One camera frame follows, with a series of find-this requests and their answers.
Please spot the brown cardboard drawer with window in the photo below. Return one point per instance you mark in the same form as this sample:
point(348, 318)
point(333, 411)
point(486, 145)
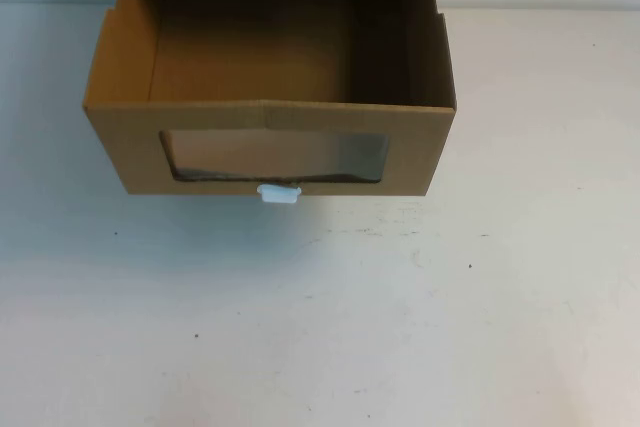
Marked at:
point(125, 147)

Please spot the white plastic pull tab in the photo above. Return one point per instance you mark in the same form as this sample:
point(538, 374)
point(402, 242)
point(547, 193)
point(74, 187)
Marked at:
point(278, 195)

